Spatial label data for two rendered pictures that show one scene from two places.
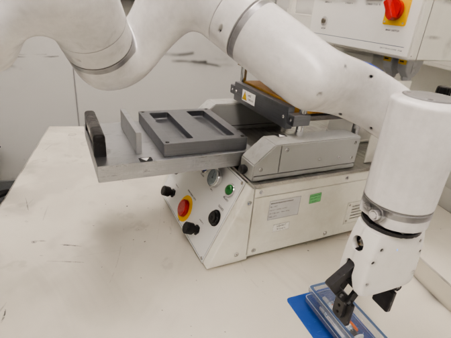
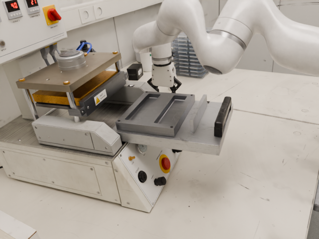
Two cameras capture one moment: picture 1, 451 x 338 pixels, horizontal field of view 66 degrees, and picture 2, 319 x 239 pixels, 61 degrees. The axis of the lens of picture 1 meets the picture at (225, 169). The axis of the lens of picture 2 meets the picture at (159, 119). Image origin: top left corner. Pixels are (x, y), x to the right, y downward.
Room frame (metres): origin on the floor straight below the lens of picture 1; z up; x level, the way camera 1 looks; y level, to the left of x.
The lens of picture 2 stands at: (1.11, 0.62, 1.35)
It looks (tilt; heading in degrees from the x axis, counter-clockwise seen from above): 30 degrees down; 232
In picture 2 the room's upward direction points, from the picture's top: 7 degrees counter-clockwise
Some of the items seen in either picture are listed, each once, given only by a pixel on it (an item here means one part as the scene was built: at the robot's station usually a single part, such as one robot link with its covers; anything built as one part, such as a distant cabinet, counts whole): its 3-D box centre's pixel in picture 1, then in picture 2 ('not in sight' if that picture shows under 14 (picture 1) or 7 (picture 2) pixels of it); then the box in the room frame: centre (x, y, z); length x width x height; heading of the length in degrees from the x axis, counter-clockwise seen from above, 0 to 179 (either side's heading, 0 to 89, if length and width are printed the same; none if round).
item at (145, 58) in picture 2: not in sight; (146, 49); (0.15, -0.64, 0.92); 0.09 x 0.08 x 0.25; 132
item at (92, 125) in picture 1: (94, 131); (223, 114); (0.60, 0.25, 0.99); 0.15 x 0.02 x 0.04; 27
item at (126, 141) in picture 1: (166, 135); (173, 116); (0.67, 0.12, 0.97); 0.30 x 0.22 x 0.08; 117
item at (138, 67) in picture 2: not in sight; (135, 71); (0.28, -0.61, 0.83); 0.09 x 0.06 x 0.07; 31
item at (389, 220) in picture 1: (393, 208); (162, 59); (0.39, -0.22, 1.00); 0.09 x 0.08 x 0.03; 114
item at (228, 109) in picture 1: (239, 113); (76, 134); (0.90, -0.02, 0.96); 0.25 x 0.05 x 0.07; 117
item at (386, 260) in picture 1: (382, 247); (163, 73); (0.40, -0.22, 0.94); 0.10 x 0.08 x 0.11; 114
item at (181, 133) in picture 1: (189, 129); (157, 111); (0.69, 0.08, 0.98); 0.20 x 0.17 x 0.03; 27
